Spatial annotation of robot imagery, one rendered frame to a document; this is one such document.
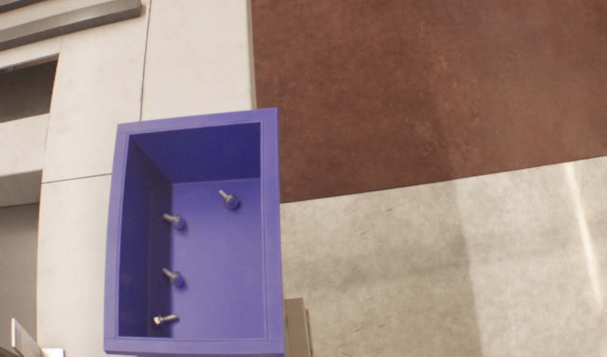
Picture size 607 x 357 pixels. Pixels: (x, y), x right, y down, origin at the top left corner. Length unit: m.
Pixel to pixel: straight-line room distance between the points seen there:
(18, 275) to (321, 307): 0.89
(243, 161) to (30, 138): 0.27
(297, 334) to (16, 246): 0.46
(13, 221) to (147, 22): 0.29
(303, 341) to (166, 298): 0.45
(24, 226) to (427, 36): 1.36
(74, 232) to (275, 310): 0.26
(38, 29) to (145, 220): 0.34
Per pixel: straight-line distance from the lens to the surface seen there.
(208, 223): 0.80
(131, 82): 0.93
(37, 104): 1.05
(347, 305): 1.67
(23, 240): 0.94
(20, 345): 0.73
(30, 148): 0.92
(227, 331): 0.74
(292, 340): 1.19
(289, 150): 1.86
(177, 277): 0.76
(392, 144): 1.86
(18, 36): 1.04
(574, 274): 1.74
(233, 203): 0.79
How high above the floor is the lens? 1.51
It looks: 55 degrees down
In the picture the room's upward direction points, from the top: 7 degrees counter-clockwise
